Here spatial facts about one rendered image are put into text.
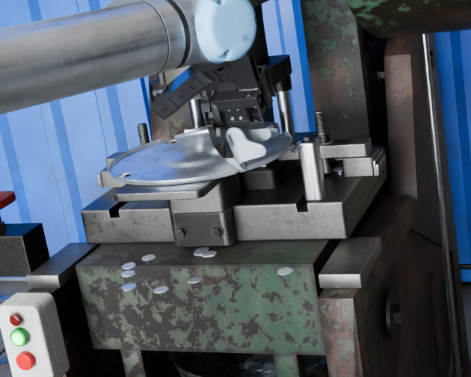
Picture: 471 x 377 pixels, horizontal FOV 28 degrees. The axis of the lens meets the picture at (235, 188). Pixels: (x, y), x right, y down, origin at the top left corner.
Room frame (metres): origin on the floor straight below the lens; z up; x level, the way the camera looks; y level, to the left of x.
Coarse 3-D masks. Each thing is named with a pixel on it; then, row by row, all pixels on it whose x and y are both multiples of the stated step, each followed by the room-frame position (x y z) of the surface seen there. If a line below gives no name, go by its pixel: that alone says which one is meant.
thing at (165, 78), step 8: (256, 8) 1.52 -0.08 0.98; (256, 16) 1.51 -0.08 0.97; (256, 24) 1.51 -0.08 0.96; (256, 32) 1.50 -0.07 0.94; (264, 32) 1.53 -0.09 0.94; (256, 40) 1.50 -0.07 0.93; (264, 40) 1.53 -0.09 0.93; (256, 48) 1.49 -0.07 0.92; (264, 48) 1.52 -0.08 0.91; (256, 56) 1.49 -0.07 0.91; (264, 56) 1.52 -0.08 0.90; (256, 64) 1.48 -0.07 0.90; (168, 72) 1.44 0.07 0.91; (176, 72) 1.43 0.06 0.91; (160, 80) 1.48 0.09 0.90; (168, 80) 1.44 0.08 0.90
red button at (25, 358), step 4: (24, 352) 1.30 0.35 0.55; (28, 352) 1.30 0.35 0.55; (20, 356) 1.29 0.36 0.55; (24, 356) 1.29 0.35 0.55; (28, 356) 1.29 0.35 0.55; (32, 356) 1.30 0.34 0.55; (16, 360) 1.30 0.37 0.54; (20, 360) 1.29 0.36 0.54; (24, 360) 1.29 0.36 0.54; (28, 360) 1.29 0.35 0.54; (32, 360) 1.29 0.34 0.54; (20, 364) 1.30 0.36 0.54; (24, 364) 1.29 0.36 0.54; (28, 364) 1.29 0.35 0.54; (32, 364) 1.29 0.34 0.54; (20, 368) 1.30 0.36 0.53; (24, 368) 1.29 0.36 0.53; (28, 368) 1.29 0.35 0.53
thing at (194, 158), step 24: (144, 144) 1.53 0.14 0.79; (168, 144) 1.52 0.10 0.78; (192, 144) 1.47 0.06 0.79; (264, 144) 1.41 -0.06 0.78; (288, 144) 1.39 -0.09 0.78; (120, 168) 1.41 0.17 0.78; (144, 168) 1.39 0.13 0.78; (168, 168) 1.37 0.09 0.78; (192, 168) 1.34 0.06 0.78; (216, 168) 1.32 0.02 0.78
